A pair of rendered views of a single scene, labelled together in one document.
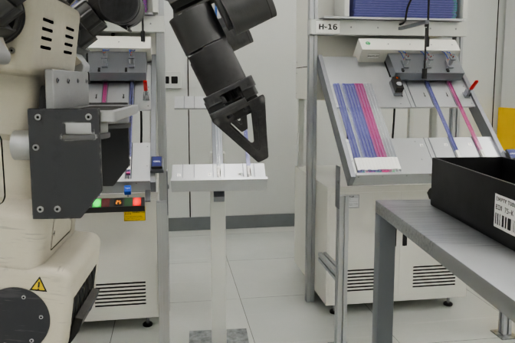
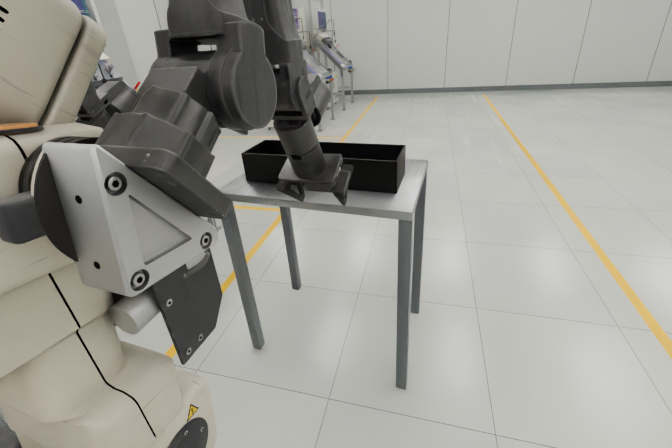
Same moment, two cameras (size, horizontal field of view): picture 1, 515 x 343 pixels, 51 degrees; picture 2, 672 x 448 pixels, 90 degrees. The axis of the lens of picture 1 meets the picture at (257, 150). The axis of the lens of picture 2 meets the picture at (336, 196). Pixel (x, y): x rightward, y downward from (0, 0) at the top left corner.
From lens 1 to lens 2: 0.70 m
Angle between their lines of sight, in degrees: 64
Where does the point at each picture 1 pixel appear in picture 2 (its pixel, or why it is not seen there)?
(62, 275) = (204, 383)
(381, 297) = (237, 245)
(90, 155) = (209, 273)
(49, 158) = (181, 302)
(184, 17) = (306, 126)
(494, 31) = not seen: hidden behind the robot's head
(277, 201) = not seen: outside the picture
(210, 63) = (318, 155)
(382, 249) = (231, 219)
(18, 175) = (111, 350)
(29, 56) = not seen: hidden behind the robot
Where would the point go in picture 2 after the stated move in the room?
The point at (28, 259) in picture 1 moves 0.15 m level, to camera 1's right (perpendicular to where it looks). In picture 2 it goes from (178, 401) to (243, 325)
